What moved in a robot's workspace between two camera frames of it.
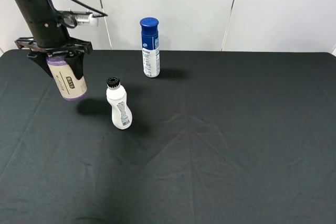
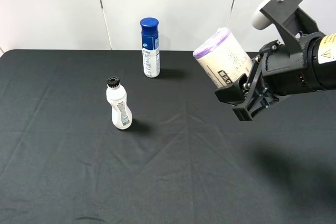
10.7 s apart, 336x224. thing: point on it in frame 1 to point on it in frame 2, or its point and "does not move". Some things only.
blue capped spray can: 150,52 does not move
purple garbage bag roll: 70,87 to 223,57
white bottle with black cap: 122,116 does not move
